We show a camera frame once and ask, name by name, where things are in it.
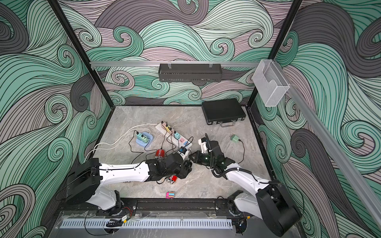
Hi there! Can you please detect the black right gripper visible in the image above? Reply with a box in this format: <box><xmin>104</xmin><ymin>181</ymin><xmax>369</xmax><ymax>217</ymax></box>
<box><xmin>189</xmin><ymin>150</ymin><xmax>216</xmax><ymax>167</ymax></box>

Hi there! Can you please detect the light green USB charger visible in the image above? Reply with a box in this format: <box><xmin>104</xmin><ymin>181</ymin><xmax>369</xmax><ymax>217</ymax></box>
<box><xmin>231</xmin><ymin>134</ymin><xmax>241</xmax><ymax>143</ymax></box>

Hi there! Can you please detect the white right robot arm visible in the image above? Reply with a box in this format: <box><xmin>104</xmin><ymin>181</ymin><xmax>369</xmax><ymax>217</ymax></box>
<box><xmin>189</xmin><ymin>137</ymin><xmax>302</xmax><ymax>237</ymax></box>

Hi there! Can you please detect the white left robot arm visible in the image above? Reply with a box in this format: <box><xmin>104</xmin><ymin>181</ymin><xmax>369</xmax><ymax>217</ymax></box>
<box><xmin>65</xmin><ymin>153</ymin><xmax>192</xmax><ymax>211</ymax></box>

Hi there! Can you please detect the red shaver front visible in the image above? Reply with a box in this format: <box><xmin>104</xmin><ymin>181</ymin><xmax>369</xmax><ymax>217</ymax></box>
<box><xmin>166</xmin><ymin>176</ymin><xmax>178</xmax><ymax>184</ymax></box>

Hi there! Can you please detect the red shaver near strip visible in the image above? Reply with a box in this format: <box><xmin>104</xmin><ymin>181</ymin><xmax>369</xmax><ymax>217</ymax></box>
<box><xmin>155</xmin><ymin>149</ymin><xmax>165</xmax><ymax>159</ymax></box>

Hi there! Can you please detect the pink striped small box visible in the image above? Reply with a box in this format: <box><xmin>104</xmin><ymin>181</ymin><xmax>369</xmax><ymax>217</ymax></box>
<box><xmin>166</xmin><ymin>191</ymin><xmax>175</xmax><ymax>199</ymax></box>

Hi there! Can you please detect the white long power strip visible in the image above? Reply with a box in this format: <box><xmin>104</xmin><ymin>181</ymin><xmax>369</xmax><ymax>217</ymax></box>
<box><xmin>155</xmin><ymin>121</ymin><xmax>192</xmax><ymax>149</ymax></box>

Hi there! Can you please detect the green charger on blue socket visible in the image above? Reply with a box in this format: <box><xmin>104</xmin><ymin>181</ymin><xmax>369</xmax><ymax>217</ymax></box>
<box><xmin>137</xmin><ymin>133</ymin><xmax>150</xmax><ymax>143</ymax></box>

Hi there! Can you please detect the blue round power socket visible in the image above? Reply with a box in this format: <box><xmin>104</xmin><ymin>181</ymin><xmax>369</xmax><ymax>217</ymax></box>
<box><xmin>136</xmin><ymin>132</ymin><xmax>153</xmax><ymax>148</ymax></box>

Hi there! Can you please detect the black briefcase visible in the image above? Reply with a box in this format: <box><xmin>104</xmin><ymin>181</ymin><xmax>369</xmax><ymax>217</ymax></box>
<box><xmin>201</xmin><ymin>98</ymin><xmax>246</xmax><ymax>125</ymax></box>

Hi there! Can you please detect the black front mounting rail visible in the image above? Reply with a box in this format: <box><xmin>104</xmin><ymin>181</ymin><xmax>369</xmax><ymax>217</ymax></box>
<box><xmin>59</xmin><ymin>190</ymin><xmax>302</xmax><ymax>220</ymax></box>

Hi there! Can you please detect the white power cable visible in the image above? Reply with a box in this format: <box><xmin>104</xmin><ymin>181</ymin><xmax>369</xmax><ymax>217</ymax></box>
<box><xmin>83</xmin><ymin>123</ymin><xmax>158</xmax><ymax>163</ymax></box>

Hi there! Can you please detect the black wall shelf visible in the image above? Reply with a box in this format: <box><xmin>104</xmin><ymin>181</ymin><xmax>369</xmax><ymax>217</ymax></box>
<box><xmin>158</xmin><ymin>63</ymin><xmax>222</xmax><ymax>83</ymax></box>

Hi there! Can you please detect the clear acrylic wall holder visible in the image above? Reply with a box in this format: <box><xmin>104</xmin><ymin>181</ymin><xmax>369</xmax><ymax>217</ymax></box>
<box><xmin>252</xmin><ymin>59</ymin><xmax>290</xmax><ymax>107</ymax></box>

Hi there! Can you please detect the white slotted cable duct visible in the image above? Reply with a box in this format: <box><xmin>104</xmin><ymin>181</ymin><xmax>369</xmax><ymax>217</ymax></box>
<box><xmin>60</xmin><ymin>218</ymin><xmax>233</xmax><ymax>230</ymax></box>

